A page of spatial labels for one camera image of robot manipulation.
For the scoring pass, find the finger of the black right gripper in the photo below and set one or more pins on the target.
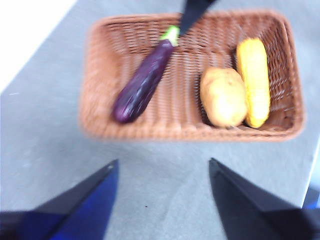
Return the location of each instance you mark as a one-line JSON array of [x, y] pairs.
[[193, 12]]

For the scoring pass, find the brown wicker basket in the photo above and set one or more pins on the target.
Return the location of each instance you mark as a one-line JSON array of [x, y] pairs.
[[180, 105]]

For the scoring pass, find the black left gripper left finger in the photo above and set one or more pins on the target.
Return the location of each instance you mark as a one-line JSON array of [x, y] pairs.
[[75, 215]]

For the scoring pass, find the brown potato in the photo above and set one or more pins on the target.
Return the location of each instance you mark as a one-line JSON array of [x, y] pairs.
[[222, 100]]

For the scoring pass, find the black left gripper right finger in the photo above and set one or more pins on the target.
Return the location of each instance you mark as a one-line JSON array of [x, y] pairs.
[[250, 212]]

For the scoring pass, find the yellow corn cob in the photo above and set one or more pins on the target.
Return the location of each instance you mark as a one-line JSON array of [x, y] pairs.
[[255, 82]]

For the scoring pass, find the purple eggplant with green stem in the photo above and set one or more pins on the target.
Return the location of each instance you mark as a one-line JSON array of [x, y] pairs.
[[142, 82]]

